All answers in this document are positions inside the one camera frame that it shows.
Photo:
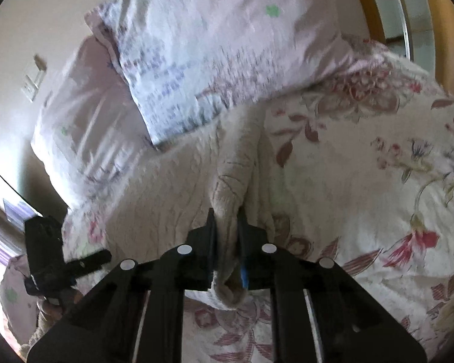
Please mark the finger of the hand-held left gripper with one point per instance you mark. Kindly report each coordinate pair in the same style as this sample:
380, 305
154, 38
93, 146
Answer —
92, 259

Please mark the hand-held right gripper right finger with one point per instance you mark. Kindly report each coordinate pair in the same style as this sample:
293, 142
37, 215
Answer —
244, 262

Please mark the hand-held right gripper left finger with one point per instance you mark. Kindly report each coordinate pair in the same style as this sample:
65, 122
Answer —
211, 242

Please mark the person's left hand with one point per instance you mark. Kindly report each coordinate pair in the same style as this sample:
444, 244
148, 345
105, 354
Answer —
53, 310

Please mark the floral bedsheet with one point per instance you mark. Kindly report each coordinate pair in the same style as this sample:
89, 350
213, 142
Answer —
344, 196

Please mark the pink floral pillow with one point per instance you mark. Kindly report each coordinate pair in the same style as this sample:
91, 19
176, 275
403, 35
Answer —
87, 121

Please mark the blue print pillow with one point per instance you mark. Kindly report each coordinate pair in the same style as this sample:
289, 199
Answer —
219, 45

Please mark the wooden headboard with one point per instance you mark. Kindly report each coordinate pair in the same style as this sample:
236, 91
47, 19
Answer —
435, 26

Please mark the white wall switch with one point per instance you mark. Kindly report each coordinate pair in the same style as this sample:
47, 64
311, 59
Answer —
32, 87

